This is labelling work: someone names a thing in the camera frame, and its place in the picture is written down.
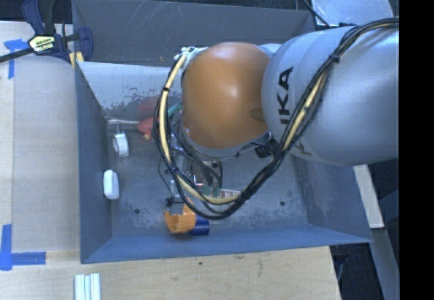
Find pale striped small box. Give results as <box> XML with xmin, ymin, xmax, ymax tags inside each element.
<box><xmin>219</xmin><ymin>189</ymin><xmax>242</xmax><ymax>201</ymax></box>

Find white rounded block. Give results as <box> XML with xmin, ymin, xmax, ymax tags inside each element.
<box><xmin>102</xmin><ymin>169</ymin><xmax>121</xmax><ymax>200</ymax></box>

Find blue cylinder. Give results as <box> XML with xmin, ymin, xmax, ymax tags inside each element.
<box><xmin>189</xmin><ymin>217</ymin><xmax>211</xmax><ymax>236</ymax></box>

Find white small wheel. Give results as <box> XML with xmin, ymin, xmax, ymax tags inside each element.
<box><xmin>112</xmin><ymin>132</ymin><xmax>130</xmax><ymax>158</ymax></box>

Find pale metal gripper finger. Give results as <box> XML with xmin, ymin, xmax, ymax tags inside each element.
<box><xmin>165</xmin><ymin>179</ymin><xmax>186</xmax><ymax>215</ymax></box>

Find red toy fruit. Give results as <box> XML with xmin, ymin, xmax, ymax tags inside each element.
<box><xmin>136</xmin><ymin>116</ymin><xmax>159</xmax><ymax>140</ymax></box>

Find grey metal bin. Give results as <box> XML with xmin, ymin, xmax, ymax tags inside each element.
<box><xmin>71</xmin><ymin>0</ymin><xmax>374</xmax><ymax>265</ymax></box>

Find orange cup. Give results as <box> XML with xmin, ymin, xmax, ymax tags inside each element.
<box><xmin>164</xmin><ymin>197</ymin><xmax>198</xmax><ymax>234</ymax></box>

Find black cylinder on white bracket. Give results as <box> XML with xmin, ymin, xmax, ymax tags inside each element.
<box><xmin>233</xmin><ymin>141</ymin><xmax>278</xmax><ymax>160</ymax></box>

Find pale wood board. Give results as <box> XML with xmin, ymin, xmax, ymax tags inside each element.
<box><xmin>12</xmin><ymin>54</ymin><xmax>82</xmax><ymax>254</ymax></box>

